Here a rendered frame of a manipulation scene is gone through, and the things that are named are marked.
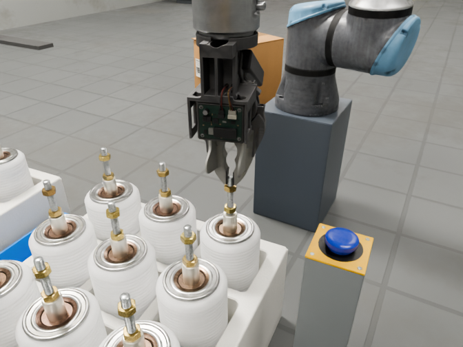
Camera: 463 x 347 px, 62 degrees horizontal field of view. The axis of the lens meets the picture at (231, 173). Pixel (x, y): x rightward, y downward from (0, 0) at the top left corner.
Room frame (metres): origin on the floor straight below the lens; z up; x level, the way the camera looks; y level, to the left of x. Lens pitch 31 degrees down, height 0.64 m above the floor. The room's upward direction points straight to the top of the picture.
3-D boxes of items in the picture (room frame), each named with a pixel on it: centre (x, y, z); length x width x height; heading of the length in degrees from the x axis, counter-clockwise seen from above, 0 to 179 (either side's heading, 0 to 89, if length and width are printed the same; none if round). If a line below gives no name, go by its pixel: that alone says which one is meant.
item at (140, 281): (0.42, 0.16, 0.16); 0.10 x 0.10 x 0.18
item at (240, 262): (0.47, 0.00, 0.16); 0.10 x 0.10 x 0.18
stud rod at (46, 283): (0.31, 0.21, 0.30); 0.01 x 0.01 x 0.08
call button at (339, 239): (0.36, -0.13, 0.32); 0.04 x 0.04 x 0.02
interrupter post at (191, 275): (0.37, 0.05, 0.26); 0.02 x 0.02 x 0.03
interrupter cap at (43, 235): (0.47, 0.27, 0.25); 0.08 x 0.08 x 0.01
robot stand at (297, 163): (0.88, -0.18, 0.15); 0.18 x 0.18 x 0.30; 61
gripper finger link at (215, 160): (0.46, 0.02, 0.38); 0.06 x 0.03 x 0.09; 167
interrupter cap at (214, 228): (0.47, 0.00, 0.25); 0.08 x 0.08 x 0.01
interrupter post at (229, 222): (0.47, 0.00, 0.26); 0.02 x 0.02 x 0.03
